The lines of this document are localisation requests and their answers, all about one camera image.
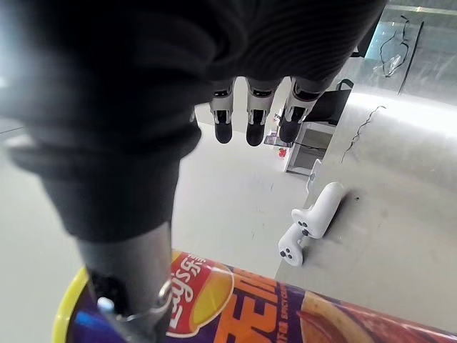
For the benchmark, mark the white open cabinet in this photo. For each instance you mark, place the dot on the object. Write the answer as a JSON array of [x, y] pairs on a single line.
[[306, 150]]

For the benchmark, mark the purple chips can yellow lid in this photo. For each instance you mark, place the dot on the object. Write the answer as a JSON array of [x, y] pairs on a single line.
[[271, 314]]

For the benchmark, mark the black box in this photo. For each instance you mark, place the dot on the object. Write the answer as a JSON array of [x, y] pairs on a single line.
[[330, 103]]

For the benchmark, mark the white handheld controller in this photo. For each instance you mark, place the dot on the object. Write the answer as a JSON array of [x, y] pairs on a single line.
[[319, 211], [291, 248]]

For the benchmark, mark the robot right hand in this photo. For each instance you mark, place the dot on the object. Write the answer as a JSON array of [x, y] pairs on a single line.
[[118, 89]]

